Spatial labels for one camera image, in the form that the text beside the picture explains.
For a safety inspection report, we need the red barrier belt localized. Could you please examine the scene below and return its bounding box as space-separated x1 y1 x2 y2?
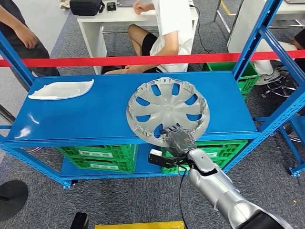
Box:
0 50 305 68

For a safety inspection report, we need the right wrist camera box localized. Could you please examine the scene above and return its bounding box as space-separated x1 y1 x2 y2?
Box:
148 149 191 170

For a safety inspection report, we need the silver plastic wheel hubcap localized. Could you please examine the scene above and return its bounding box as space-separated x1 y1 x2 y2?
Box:
126 77 211 147

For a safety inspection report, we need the grey laptop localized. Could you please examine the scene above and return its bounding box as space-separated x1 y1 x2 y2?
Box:
116 0 137 8

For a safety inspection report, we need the blue metal shelf rack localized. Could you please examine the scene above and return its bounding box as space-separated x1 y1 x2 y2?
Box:
277 115 305 177
0 0 305 189

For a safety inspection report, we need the chrome office chair base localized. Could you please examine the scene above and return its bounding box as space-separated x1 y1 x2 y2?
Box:
261 68 298 98

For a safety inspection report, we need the black carry bag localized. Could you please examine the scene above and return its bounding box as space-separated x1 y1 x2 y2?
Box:
69 0 105 16

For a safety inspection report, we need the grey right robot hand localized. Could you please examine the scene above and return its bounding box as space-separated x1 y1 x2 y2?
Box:
160 125 198 158

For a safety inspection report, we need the yellow floor tape square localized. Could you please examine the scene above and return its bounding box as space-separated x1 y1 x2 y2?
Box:
94 221 185 229

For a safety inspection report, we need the white curved plastic part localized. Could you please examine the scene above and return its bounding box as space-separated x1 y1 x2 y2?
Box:
28 79 95 101

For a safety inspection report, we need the black camera cable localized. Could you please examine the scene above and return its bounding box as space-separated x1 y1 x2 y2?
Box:
178 169 189 229

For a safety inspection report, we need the black power cable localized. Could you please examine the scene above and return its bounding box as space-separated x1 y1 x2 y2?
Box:
191 4 216 54

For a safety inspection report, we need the black barrier stanchion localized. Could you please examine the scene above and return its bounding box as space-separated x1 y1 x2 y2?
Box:
0 180 29 222

